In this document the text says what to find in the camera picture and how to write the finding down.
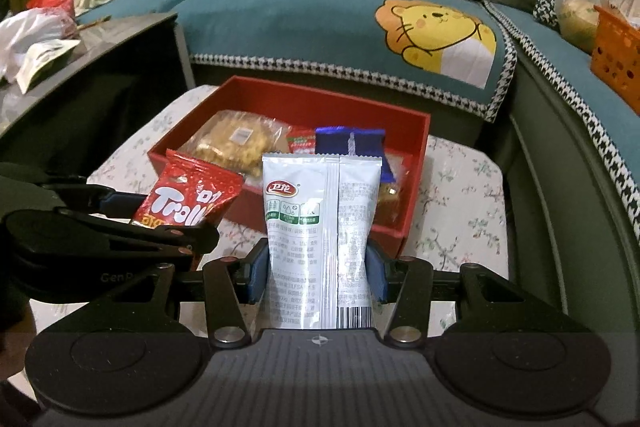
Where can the clear-wrapped round cookie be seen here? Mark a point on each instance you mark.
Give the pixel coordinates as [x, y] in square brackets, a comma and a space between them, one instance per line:
[230, 142]

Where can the teal lion blanket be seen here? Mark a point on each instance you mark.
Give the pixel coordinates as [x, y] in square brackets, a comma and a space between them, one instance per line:
[275, 17]

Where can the floral tablecloth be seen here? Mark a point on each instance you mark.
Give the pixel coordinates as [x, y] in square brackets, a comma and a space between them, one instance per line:
[450, 207]

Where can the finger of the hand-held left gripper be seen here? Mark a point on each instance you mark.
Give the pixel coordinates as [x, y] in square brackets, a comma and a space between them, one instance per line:
[150, 237]
[115, 203]

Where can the white and green snack packet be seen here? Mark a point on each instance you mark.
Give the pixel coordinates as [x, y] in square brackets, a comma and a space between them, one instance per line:
[320, 232]

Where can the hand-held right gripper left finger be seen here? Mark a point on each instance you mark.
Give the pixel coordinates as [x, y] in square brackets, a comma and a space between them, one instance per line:
[257, 272]

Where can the blue wafer packet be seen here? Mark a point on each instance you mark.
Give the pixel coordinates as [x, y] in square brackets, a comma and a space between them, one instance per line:
[335, 142]

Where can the white plastic bag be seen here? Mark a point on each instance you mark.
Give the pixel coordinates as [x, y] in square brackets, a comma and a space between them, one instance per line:
[25, 37]

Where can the dark side table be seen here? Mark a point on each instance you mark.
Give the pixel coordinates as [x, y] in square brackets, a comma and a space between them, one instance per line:
[100, 72]

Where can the red cardboard box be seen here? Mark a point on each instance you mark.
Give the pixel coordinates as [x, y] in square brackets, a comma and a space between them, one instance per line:
[325, 107]

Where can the red plastic bag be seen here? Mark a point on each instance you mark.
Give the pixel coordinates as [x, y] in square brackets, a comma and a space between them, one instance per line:
[50, 2]

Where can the red gummy packet white print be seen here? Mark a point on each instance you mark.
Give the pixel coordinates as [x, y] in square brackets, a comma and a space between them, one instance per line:
[185, 197]

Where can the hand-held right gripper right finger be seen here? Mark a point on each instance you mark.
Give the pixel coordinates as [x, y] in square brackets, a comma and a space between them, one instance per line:
[377, 277]

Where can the orange plastic basket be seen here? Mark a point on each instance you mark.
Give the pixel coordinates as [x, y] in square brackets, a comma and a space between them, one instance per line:
[615, 57]

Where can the green sofa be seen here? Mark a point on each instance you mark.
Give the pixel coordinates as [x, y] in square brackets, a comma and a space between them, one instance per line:
[550, 182]

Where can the white and green pouch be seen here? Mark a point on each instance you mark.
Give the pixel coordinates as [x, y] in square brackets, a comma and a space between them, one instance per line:
[45, 64]

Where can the teal houndstooth-edged blanket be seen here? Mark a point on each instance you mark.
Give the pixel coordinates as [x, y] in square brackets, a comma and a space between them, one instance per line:
[550, 42]

